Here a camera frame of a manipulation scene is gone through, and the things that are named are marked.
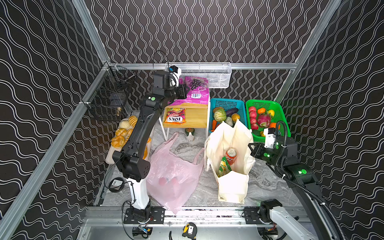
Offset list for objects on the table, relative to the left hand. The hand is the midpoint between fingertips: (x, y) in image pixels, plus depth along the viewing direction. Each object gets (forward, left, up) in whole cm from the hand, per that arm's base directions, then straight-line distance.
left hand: (194, 86), depth 73 cm
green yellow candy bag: (-25, -17, -34) cm, 46 cm away
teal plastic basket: (+28, -34, -35) cm, 56 cm away
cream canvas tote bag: (-39, -17, -23) cm, 49 cm away
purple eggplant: (+23, -25, -38) cm, 51 cm away
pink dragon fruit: (+12, -48, -35) cm, 60 cm away
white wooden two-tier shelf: (+3, -1, -24) cm, 24 cm away
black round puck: (-35, +43, -40) cm, 68 cm away
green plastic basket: (+18, -61, -37) cm, 73 cm away
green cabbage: (+14, -17, -33) cm, 40 cm away
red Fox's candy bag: (+2, +12, -23) cm, 26 cm away
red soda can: (-18, -21, -33) cm, 43 cm away
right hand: (-21, -27, -18) cm, 39 cm away
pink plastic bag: (-29, +12, -42) cm, 52 cm away
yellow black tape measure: (-54, +1, -41) cm, 68 cm away
